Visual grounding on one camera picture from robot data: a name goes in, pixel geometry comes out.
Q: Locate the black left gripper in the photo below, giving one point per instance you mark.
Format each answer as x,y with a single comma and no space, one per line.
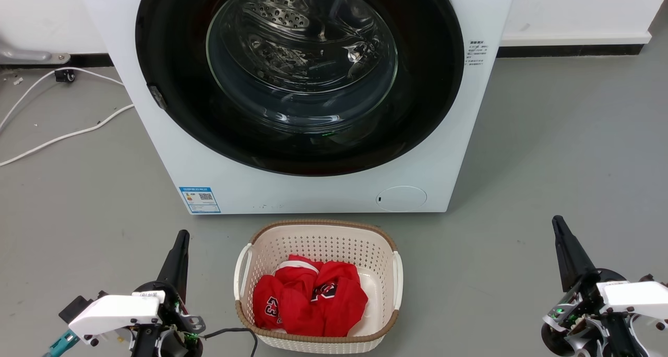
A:
175,344

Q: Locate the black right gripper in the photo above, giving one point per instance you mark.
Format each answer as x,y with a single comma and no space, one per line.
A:
587,297

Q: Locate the black round glass washer door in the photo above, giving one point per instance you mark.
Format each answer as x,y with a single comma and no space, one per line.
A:
172,59

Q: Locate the white front-load washing machine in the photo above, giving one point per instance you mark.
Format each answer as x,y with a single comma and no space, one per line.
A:
313,192

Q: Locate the blue energy label sticker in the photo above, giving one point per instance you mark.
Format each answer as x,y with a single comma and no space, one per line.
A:
200,200

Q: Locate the cream perforated laundry basket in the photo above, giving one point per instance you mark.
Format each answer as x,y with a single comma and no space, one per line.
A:
323,242

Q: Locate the red sports jersey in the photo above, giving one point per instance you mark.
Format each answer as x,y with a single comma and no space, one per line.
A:
334,305

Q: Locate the round white filter cover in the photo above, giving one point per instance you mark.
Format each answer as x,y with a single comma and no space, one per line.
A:
402,198

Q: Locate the small printed text label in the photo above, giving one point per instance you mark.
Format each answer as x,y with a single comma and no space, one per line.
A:
475,53

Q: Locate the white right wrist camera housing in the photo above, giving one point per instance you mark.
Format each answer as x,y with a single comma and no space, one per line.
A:
634,297

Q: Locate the grey metal wall bracket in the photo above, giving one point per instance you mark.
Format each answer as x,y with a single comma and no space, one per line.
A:
23,55

